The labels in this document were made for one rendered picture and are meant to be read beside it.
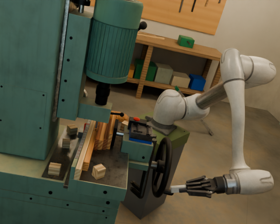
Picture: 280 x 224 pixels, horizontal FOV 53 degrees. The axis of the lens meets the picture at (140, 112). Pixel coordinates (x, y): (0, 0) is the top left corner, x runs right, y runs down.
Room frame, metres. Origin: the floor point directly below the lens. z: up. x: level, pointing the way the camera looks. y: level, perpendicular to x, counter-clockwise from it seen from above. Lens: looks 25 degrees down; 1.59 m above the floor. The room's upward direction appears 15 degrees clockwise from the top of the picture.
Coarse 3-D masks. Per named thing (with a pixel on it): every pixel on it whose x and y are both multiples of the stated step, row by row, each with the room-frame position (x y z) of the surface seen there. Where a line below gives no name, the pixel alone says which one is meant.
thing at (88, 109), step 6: (84, 102) 1.08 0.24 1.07; (90, 102) 1.09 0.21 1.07; (108, 102) 1.14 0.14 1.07; (78, 108) 1.06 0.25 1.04; (84, 108) 1.06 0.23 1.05; (90, 108) 1.06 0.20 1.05; (96, 108) 1.07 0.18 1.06; (102, 108) 1.07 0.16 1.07; (108, 108) 1.08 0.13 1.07; (78, 114) 1.06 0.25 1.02; (84, 114) 1.06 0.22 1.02; (90, 114) 1.06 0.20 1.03; (96, 114) 1.07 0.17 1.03; (102, 114) 1.07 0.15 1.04; (108, 114) 1.07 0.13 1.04; (96, 120) 1.07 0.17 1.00; (102, 120) 1.07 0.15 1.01; (108, 120) 1.07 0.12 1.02
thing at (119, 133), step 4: (116, 120) 1.13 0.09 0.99; (116, 124) 1.09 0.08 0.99; (116, 128) 1.06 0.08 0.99; (116, 132) 1.06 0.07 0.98; (120, 132) 1.10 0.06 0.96; (124, 132) 1.10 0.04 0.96; (128, 132) 1.11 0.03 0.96; (112, 136) 1.06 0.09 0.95; (112, 140) 1.06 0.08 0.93; (112, 144) 1.06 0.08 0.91
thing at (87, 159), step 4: (92, 132) 1.07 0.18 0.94; (96, 132) 1.08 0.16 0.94; (92, 136) 1.04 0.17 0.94; (92, 140) 1.01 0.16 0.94; (92, 144) 0.98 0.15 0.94; (88, 148) 0.94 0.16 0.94; (92, 148) 0.95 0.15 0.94; (88, 152) 0.92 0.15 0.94; (88, 156) 0.89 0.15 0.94; (84, 160) 0.86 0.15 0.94; (88, 160) 0.87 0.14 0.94; (84, 164) 0.85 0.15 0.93; (88, 164) 0.86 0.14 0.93; (84, 168) 0.85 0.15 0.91
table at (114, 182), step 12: (120, 144) 1.10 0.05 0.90; (96, 156) 0.96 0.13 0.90; (108, 156) 0.98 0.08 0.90; (120, 156) 1.00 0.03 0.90; (108, 168) 0.90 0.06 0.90; (120, 168) 0.92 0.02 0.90; (144, 168) 1.03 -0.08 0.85; (72, 180) 0.79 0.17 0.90; (84, 180) 0.80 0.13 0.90; (96, 180) 0.82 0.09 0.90; (108, 180) 0.84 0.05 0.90; (120, 180) 0.85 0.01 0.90; (84, 192) 0.80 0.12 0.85; (96, 192) 0.80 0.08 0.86; (108, 192) 0.81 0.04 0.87; (120, 192) 0.81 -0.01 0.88
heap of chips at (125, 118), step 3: (111, 111) 1.36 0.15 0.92; (114, 111) 1.36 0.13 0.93; (111, 117) 1.31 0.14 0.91; (117, 117) 1.32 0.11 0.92; (120, 117) 1.32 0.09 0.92; (123, 117) 1.33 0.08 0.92; (126, 117) 1.34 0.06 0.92; (120, 120) 1.31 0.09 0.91; (123, 120) 1.32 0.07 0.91; (126, 120) 1.33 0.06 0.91
